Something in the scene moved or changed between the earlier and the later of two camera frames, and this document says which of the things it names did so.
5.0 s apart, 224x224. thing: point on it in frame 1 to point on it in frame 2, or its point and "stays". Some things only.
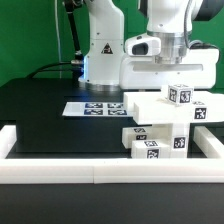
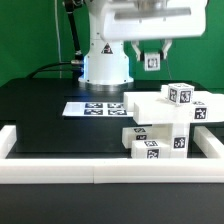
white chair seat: (176, 135) stays
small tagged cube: (149, 149) stays
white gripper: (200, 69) to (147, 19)
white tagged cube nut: (180, 94) stays
